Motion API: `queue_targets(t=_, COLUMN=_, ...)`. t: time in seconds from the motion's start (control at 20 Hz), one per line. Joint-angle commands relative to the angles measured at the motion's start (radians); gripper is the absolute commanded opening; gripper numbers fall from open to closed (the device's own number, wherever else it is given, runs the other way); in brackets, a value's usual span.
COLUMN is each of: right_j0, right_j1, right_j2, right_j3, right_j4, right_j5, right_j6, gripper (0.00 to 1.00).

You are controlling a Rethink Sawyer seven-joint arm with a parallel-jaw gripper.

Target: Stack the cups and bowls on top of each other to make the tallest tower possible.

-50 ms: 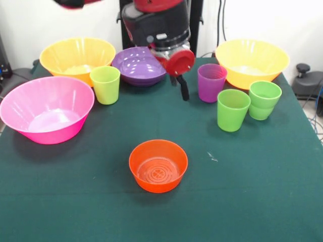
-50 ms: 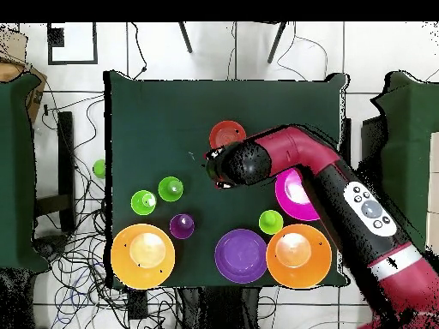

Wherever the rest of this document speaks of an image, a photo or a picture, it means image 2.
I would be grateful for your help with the large orange plastic bowl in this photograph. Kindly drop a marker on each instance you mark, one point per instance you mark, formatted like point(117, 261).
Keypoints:
point(144, 276)
point(298, 270)

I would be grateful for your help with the dark green table cloth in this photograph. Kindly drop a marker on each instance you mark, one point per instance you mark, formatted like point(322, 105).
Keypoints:
point(171, 102)

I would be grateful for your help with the large pink plastic bowl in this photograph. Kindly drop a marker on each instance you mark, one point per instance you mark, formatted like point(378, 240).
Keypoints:
point(291, 205)

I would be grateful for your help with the black equipment box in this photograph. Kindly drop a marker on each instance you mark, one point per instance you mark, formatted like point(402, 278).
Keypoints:
point(372, 140)

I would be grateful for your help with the green plastic cup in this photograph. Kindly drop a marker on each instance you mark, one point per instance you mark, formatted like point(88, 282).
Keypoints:
point(140, 205)
point(271, 222)
point(166, 192)

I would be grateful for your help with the black stand bar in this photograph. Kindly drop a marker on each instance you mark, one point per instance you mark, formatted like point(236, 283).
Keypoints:
point(67, 154)
point(347, 137)

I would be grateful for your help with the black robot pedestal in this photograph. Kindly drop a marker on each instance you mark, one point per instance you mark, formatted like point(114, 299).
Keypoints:
point(219, 308)

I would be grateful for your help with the brown cardboard box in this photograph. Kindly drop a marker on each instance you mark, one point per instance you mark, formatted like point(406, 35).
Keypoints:
point(36, 99)

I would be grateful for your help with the black floor power box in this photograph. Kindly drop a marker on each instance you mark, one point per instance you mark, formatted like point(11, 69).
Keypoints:
point(138, 305)

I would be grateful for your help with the black square floor frame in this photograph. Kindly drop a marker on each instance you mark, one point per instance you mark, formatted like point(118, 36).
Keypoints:
point(72, 62)

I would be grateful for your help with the small red plastic bowl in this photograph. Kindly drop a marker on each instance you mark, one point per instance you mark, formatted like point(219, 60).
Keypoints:
point(223, 132)

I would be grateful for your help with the black tripod leg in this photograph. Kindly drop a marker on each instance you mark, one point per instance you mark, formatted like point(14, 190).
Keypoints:
point(185, 38)
point(277, 43)

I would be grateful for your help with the green side table cloth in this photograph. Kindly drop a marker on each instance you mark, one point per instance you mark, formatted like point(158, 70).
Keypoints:
point(408, 137)
point(17, 171)

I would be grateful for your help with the purple plastic bowl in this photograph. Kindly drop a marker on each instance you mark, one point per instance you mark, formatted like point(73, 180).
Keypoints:
point(240, 255)

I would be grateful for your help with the small green plastic bowl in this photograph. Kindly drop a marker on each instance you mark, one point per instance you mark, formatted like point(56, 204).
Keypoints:
point(100, 169)

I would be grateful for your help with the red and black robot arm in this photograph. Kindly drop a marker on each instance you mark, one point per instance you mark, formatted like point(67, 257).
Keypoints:
point(295, 147)

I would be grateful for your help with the purple plastic cup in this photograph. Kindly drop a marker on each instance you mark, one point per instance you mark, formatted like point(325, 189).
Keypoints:
point(181, 229)

